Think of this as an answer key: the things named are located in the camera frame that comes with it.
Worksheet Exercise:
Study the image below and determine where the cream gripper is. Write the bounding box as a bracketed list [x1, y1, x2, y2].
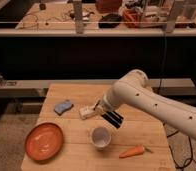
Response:
[93, 101, 123, 129]

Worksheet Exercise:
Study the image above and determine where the white eraser block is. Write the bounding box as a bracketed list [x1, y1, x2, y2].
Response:
[79, 105, 97, 120]

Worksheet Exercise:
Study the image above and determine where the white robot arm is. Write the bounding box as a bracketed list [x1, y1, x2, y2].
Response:
[98, 69, 196, 140]

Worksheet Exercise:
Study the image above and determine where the white ceramic cup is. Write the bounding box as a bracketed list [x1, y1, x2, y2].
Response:
[90, 127, 111, 150]

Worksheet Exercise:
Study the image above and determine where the orange carrot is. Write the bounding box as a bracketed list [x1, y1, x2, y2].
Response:
[119, 145, 149, 158]

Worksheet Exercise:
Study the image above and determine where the blue sponge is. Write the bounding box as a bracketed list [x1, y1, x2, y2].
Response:
[54, 100, 73, 116]

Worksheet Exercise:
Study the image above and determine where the orange plate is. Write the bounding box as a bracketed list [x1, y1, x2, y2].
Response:
[25, 122, 64, 161]

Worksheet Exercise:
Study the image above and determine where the black bowl on bench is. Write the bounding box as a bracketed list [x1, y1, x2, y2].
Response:
[98, 13, 122, 28]

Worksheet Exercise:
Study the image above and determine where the red box on bench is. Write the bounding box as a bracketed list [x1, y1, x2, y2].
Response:
[122, 9, 147, 28]

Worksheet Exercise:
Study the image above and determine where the black floor cable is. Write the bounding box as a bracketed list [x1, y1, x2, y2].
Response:
[165, 129, 196, 171]

